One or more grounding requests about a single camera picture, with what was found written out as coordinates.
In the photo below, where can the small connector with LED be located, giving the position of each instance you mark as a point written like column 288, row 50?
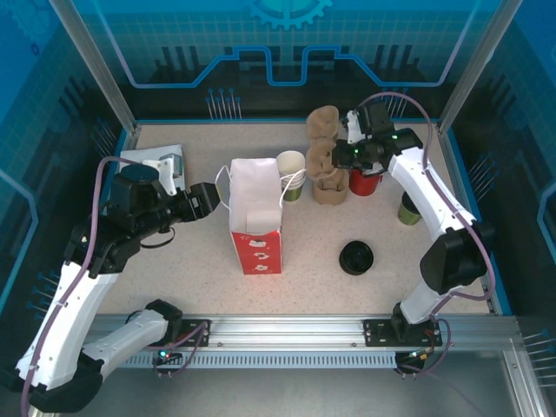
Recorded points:
column 419, row 355
column 167, row 354

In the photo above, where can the white paper napkin stack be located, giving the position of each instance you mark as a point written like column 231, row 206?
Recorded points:
column 139, row 156

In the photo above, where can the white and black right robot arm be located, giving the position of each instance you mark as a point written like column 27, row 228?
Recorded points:
column 434, row 204

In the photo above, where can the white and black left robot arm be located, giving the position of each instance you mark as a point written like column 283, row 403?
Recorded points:
column 65, row 313

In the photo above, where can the stack of paper cups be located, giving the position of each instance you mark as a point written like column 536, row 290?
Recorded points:
column 291, row 160

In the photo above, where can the aluminium frame post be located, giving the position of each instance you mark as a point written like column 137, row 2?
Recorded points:
column 465, row 74
column 103, row 74

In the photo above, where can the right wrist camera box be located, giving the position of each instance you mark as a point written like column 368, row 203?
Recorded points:
column 354, row 126

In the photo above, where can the aluminium mounting rail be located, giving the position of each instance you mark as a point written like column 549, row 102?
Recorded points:
column 286, row 330

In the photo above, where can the green paper cup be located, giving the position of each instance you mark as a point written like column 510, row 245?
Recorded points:
column 293, row 179
column 292, row 195
column 293, row 183
column 293, row 175
column 408, row 215

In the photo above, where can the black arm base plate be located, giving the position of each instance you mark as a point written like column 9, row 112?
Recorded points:
column 378, row 332
column 197, row 334

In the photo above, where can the grey metal lower panel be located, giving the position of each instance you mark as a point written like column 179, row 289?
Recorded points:
column 282, row 395

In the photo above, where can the red and white paper bag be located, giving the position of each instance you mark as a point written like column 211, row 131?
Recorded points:
column 254, row 191

